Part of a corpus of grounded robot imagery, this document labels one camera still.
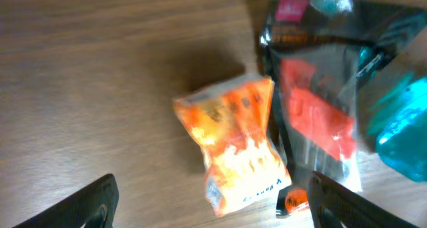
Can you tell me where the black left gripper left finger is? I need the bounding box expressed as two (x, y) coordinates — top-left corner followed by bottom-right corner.
(14, 173), (119, 228)

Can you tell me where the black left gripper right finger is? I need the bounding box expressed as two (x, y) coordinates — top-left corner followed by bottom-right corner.
(307, 171), (416, 228)

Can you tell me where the orange snack packet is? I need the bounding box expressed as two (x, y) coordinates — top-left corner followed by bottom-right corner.
(173, 73), (292, 217)

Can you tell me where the blue mouthwash bottle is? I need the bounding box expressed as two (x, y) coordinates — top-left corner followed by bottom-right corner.
(358, 33), (426, 182)

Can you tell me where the black red snack packet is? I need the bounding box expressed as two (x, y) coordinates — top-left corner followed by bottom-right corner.
(258, 0), (427, 219)

